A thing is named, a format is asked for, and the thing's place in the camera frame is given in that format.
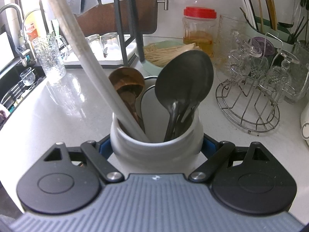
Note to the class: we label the clear stemmed glass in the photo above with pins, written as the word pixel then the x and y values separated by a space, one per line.
pixel 243 53
pixel 280 77

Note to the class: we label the white appliance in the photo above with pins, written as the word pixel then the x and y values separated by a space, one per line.
pixel 6 46

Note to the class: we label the black sink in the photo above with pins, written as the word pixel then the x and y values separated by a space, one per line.
pixel 19 94

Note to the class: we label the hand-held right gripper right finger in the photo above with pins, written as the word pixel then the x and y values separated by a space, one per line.
pixel 208 147

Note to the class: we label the red-lid plastic jar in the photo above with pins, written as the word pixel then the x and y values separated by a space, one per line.
pixel 199 29

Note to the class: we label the row of hanging kitchen utensils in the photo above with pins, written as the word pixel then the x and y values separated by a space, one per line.
pixel 300 17

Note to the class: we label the green plastic basket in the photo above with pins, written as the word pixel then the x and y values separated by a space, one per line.
pixel 148 65

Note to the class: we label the black metal dish rack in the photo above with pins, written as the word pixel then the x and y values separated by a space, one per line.
pixel 122 29

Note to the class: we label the textured glass pitcher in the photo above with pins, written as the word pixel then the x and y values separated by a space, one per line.
pixel 49 58

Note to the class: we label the white ceramic spoon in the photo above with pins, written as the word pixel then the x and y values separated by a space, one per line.
pixel 148 106

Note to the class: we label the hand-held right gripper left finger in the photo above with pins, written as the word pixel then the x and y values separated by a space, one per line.
pixel 103 148

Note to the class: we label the white mug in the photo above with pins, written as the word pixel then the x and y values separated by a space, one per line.
pixel 154 149

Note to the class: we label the bundle of bamboo skewers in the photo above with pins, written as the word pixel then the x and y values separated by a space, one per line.
pixel 164 53

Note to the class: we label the dark wooden cutting board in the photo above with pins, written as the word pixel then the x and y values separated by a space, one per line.
pixel 149 4

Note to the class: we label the white electric pot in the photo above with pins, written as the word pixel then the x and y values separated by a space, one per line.
pixel 305 125

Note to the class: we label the bunch of assorted chopsticks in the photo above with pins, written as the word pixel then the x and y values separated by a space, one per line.
pixel 260 7

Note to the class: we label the small steel faucet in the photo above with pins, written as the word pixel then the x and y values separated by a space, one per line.
pixel 35 10

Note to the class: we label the row of drinking glasses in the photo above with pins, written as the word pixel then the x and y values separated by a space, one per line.
pixel 113 60

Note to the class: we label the small cut-glass goblet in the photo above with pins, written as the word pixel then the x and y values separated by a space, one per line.
pixel 27 76

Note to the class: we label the clear drinking glass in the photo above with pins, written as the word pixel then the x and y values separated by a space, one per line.
pixel 93 43
pixel 109 44

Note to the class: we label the pink cloth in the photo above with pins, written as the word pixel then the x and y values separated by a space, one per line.
pixel 3 113

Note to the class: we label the purple tinted stemmed glass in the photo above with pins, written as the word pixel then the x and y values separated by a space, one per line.
pixel 262 46

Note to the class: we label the tall steel faucet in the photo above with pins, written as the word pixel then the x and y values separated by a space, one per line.
pixel 10 5

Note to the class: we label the green chopstick holder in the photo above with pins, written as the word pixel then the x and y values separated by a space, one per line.
pixel 284 33

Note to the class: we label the small steel fork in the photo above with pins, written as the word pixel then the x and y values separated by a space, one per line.
pixel 187 116

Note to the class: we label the yellow oil jug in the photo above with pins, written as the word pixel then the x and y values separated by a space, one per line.
pixel 33 29

